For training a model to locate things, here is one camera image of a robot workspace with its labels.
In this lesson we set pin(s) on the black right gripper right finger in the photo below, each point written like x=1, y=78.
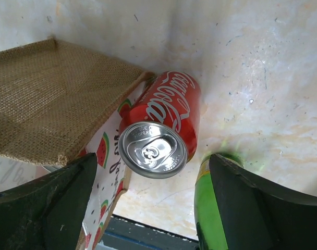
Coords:
x=257, y=213

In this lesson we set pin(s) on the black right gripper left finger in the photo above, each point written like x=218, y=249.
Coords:
x=47, y=213

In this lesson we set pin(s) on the green glass bottle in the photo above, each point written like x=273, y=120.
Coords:
x=212, y=189

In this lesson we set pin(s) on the burlap canvas bag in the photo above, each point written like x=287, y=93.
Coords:
x=59, y=102

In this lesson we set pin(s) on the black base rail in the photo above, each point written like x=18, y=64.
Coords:
x=123, y=233

